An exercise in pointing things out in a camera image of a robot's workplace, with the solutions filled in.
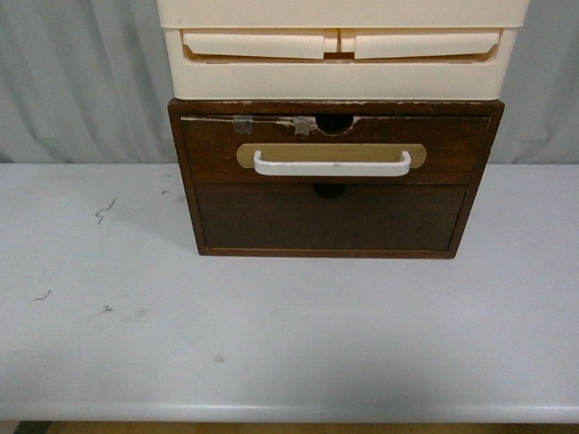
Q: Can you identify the brown wooden drawer cabinet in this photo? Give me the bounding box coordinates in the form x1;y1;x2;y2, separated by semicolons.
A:
166;98;506;259

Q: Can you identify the white drawer handle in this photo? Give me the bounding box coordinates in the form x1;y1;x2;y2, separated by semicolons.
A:
253;151;412;177

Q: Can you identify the lower wooden drawer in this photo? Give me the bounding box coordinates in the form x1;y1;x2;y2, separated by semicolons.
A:
196;184;466;251

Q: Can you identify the cream plastic storage box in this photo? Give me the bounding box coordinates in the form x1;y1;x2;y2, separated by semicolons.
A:
165;29;517;100

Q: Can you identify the gray curtain backdrop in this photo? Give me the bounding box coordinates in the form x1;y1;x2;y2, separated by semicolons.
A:
1;1;578;164

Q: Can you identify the cream plastic upper box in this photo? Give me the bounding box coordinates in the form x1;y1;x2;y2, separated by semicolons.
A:
157;0;529;29

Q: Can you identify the upper wooden drawer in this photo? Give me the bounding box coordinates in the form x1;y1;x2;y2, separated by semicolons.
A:
181;116;489;184

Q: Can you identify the wooden drawer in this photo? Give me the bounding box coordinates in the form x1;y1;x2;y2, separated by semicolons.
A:
196;184;466;251
181;116;489;184

